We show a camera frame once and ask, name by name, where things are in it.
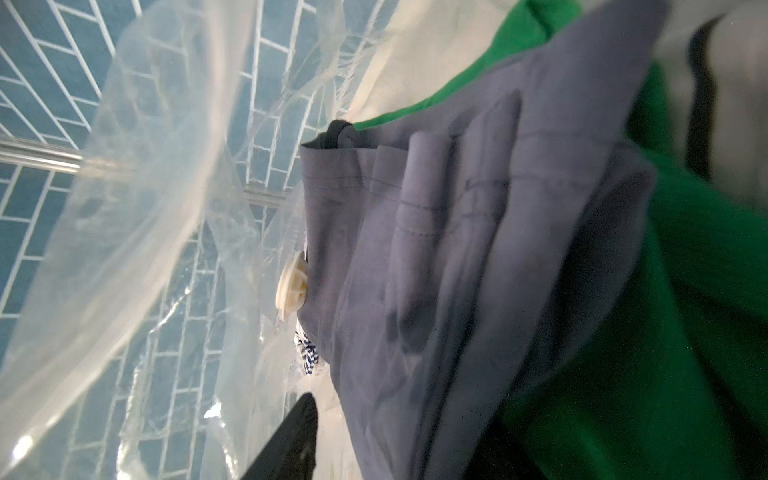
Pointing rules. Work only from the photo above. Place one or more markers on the striped black white garment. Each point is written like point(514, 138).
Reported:
point(713, 55)

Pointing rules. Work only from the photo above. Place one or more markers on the grey blue garment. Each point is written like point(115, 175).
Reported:
point(465, 253)

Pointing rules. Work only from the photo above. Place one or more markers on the clear vacuum bag with valve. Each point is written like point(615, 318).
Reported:
point(139, 334)

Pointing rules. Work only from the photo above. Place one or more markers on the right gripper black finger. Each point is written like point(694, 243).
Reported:
point(290, 454)

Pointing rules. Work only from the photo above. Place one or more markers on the bright green garment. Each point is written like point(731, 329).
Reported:
point(673, 384)

